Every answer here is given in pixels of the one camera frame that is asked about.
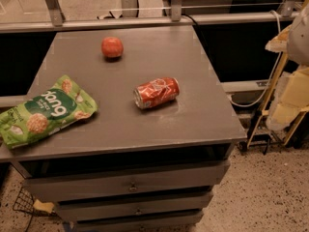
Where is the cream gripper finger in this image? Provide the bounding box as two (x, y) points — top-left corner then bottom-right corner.
(265, 26), (291, 53)
(266, 66), (309, 131)

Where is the red coke can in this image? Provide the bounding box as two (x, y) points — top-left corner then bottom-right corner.
(133, 77), (180, 109)

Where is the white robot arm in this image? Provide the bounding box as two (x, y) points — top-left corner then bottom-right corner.
(266, 6), (309, 131)

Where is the red apple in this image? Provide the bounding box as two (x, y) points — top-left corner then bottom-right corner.
(101, 37), (124, 58)

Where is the yellow metal stand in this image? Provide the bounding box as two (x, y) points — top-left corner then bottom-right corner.
(240, 53), (309, 152)

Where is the grey drawer cabinet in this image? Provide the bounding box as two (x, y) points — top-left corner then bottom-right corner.
(0, 25), (248, 232)

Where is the bottom grey drawer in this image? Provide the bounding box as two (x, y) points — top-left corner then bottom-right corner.
(75, 209), (203, 232)

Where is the grey drawer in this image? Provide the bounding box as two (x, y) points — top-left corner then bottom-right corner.
(56, 191), (213, 221)
(75, 209), (203, 232)
(23, 159), (230, 202)

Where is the middle grey drawer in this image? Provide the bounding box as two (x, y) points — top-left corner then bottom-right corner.
(56, 191), (213, 221)

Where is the green snack bag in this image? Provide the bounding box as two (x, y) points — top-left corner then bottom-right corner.
(0, 75), (98, 149)

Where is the top grey drawer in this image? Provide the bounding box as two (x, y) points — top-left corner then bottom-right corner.
(23, 159), (230, 202)

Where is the yellow sponge block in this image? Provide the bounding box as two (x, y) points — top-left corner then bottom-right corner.
(33, 199), (54, 214)

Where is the white cable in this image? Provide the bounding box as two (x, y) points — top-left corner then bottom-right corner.
(227, 10), (283, 108)

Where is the metal railing frame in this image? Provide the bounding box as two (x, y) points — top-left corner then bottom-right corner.
(0, 0), (304, 33)

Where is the black wire basket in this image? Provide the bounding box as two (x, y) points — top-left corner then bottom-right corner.
(13, 188), (55, 232)

